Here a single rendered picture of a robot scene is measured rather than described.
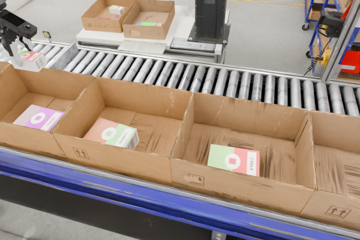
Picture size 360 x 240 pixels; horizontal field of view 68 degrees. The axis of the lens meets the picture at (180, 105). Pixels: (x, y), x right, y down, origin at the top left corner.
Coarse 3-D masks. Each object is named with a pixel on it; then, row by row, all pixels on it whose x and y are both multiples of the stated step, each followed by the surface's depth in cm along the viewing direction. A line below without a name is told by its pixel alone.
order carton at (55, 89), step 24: (0, 72) 107; (24, 72) 114; (48, 72) 110; (72, 72) 106; (0, 96) 109; (24, 96) 121; (48, 96) 120; (72, 96) 117; (0, 120) 111; (0, 144) 102; (24, 144) 96; (48, 144) 90
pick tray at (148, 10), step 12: (144, 0) 199; (156, 0) 197; (132, 12) 191; (144, 12) 204; (156, 12) 203; (168, 12) 202; (132, 24) 191; (168, 24) 182; (132, 36) 179; (144, 36) 177; (156, 36) 175
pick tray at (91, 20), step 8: (104, 0) 211; (112, 0) 210; (120, 0) 209; (128, 0) 207; (136, 0) 203; (96, 8) 201; (104, 8) 211; (128, 8) 190; (88, 16) 192; (96, 16) 202; (104, 16) 201; (112, 16) 201; (120, 16) 200; (88, 24) 185; (96, 24) 184; (104, 24) 182; (112, 24) 181; (120, 24) 181; (112, 32) 186; (120, 32) 184
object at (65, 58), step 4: (72, 44) 166; (68, 48) 163; (72, 48) 166; (76, 48) 170; (64, 52) 160; (68, 52) 163; (72, 52) 167; (76, 52) 171; (60, 56) 157; (64, 56) 160; (68, 56) 164; (72, 56) 168; (56, 60) 154; (60, 60) 157; (64, 60) 161; (68, 60) 164; (52, 64) 152; (56, 64) 155; (60, 64) 158; (64, 64) 161; (52, 68) 152; (56, 68) 155; (60, 68) 158
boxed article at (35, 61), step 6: (24, 54) 95; (30, 54) 95; (36, 54) 94; (42, 54) 95; (24, 60) 92; (30, 60) 92; (36, 60) 93; (42, 60) 96; (18, 66) 95; (24, 66) 94; (30, 66) 93; (36, 66) 93; (42, 66) 96
